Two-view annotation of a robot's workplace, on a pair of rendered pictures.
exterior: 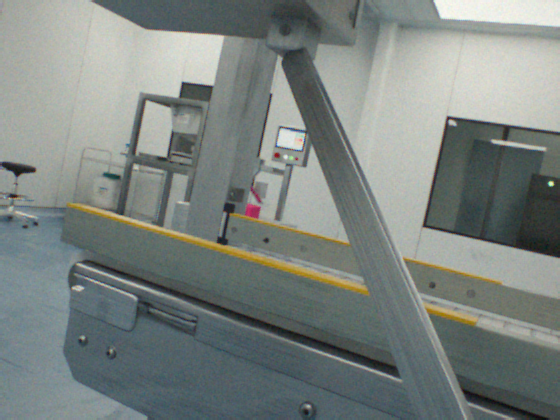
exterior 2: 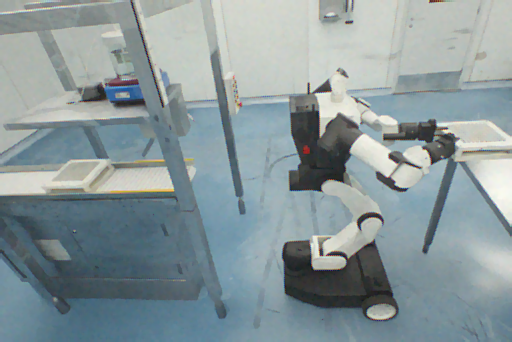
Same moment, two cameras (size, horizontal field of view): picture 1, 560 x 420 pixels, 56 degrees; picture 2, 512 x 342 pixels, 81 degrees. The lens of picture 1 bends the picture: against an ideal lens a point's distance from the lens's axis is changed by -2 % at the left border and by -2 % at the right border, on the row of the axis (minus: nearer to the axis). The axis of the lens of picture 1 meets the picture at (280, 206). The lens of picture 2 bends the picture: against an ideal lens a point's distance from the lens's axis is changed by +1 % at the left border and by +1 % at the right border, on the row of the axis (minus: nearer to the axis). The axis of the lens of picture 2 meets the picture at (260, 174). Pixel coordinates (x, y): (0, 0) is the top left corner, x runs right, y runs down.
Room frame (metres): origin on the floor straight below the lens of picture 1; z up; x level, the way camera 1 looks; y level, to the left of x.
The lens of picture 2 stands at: (1.91, 0.11, 1.79)
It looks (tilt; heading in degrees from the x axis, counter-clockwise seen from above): 34 degrees down; 163
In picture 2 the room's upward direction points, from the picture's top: 7 degrees counter-clockwise
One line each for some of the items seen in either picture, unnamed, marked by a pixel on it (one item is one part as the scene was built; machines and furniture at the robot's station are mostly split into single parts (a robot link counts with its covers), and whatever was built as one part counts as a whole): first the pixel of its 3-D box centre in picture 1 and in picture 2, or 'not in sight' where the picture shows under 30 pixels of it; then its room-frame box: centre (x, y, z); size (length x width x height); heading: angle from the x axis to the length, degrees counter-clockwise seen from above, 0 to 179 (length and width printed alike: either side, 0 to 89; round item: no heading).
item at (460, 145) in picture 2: not in sight; (473, 134); (1.07, 1.40, 1.07); 0.25 x 0.24 x 0.02; 156
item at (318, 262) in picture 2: not in sight; (327, 252); (0.81, 0.82, 0.28); 0.21 x 0.20 x 0.13; 66
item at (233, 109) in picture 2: not in sight; (232, 93); (-0.14, 0.58, 1.08); 0.17 x 0.06 x 0.26; 154
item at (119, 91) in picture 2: not in sight; (139, 85); (0.50, 0.03, 1.43); 0.21 x 0.20 x 0.09; 154
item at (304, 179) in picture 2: not in sight; (315, 175); (0.78, 0.75, 0.88); 0.28 x 0.13 x 0.18; 66
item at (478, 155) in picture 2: not in sight; (470, 144); (1.07, 1.40, 1.02); 0.24 x 0.24 x 0.02; 66
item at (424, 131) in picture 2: not in sight; (419, 131); (0.92, 1.24, 1.06); 0.12 x 0.10 x 0.13; 58
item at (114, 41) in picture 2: not in sight; (127, 51); (0.51, 0.03, 1.57); 0.15 x 0.15 x 0.19
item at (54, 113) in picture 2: not in sight; (101, 106); (0.47, -0.15, 1.36); 0.62 x 0.38 x 0.04; 64
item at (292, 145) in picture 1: (285, 173); not in sight; (3.53, 0.01, 1.07); 0.23 x 0.10 x 0.62; 65
